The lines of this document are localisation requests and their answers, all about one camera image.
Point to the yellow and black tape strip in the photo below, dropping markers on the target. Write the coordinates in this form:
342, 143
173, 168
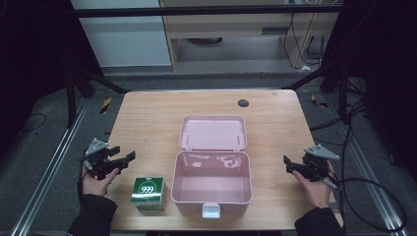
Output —
105, 105
318, 102

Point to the black horizontal frame bar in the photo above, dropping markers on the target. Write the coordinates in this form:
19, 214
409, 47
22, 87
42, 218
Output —
196, 11

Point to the pink plastic storage box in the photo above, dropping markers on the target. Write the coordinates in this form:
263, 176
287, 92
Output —
213, 183

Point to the green and white medicine box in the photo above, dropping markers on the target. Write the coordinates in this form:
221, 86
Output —
148, 193

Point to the person's left hand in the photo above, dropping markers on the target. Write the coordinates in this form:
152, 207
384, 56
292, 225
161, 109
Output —
95, 186

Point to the white cabinet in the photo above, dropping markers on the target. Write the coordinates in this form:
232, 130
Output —
124, 42

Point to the light wooden desk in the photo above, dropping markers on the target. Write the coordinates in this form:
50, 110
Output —
229, 24

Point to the dark round table grommet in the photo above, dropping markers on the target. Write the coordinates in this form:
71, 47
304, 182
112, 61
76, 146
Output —
243, 103

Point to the black metal stand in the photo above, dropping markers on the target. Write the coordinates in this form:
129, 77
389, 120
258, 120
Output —
343, 95
71, 98

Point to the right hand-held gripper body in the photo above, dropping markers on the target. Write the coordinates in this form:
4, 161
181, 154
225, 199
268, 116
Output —
315, 165

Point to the person's right hand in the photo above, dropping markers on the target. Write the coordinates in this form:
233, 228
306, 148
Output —
317, 193

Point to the black curtain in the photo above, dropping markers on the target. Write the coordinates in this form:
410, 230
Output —
383, 65
36, 59

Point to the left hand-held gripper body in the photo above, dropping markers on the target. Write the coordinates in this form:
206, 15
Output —
97, 160

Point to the silver floor rail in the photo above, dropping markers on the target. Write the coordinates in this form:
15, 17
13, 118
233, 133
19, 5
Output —
370, 183
52, 164

